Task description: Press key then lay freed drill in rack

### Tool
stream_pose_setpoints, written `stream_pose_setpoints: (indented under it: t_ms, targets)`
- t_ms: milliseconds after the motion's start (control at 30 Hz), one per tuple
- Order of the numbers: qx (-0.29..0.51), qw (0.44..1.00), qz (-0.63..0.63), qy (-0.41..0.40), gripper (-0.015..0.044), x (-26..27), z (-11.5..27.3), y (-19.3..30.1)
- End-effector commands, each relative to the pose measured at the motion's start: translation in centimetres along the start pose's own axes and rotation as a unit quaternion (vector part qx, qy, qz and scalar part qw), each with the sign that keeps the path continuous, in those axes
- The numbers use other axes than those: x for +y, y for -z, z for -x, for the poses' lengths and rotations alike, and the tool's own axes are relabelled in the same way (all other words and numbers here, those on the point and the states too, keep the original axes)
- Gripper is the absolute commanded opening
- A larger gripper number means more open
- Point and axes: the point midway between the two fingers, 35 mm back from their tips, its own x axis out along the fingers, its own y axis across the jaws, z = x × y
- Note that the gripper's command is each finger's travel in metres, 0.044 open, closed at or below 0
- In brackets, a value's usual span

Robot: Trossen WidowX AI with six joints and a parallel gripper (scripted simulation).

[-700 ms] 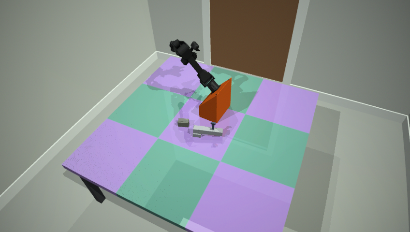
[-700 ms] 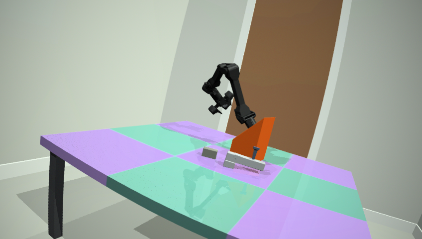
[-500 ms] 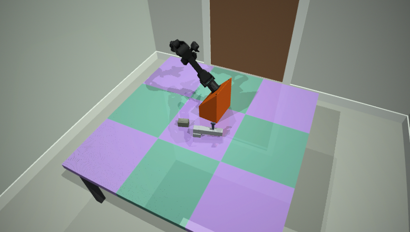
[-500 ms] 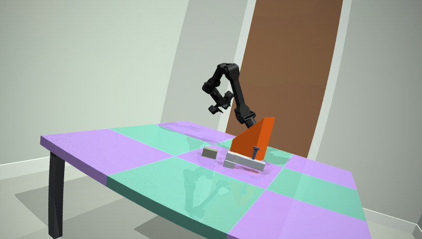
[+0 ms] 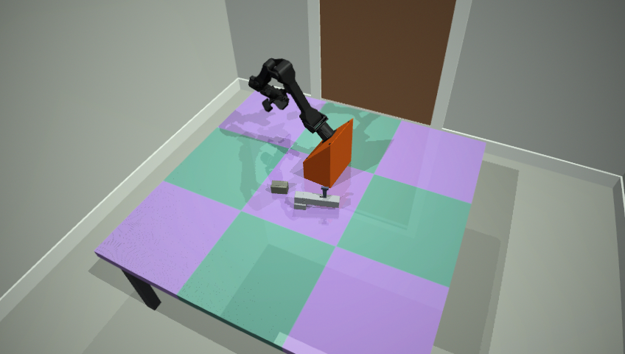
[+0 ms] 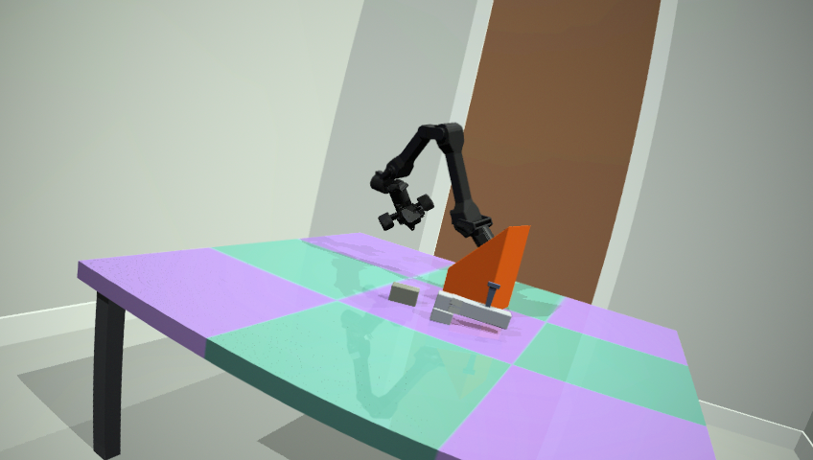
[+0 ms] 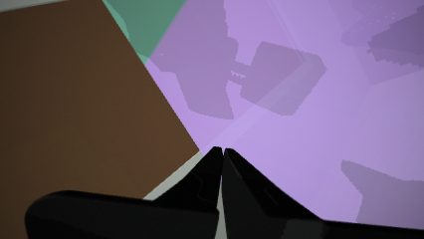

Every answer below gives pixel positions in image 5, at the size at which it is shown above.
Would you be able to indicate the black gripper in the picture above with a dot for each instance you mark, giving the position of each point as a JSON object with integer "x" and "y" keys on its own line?
{"x": 266, "y": 104}

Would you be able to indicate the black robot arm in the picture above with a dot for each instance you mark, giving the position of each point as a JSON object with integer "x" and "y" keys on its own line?
{"x": 284, "y": 73}

